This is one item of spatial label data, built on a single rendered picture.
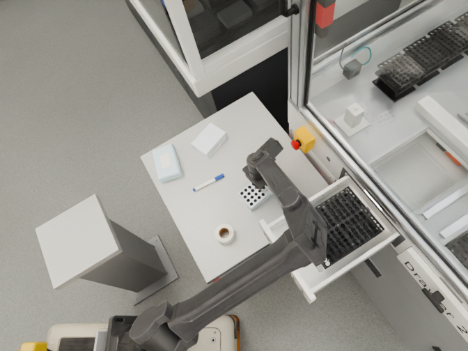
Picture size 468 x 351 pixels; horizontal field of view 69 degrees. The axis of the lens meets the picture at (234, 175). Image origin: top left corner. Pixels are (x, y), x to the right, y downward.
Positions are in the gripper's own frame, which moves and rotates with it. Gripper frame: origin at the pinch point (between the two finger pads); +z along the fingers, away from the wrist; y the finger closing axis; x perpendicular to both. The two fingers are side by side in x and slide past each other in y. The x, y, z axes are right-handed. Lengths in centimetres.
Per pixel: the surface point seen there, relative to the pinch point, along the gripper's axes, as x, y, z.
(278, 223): 6.1, -17.8, -5.5
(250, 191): 4.4, 0.5, 1.7
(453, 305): -13, -67, -11
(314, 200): -8.3, -19.8, -6.1
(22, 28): 45, 300, 83
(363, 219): -14.5, -35.2, -8.8
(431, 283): -14, -60, -9
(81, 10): -8, 275, 83
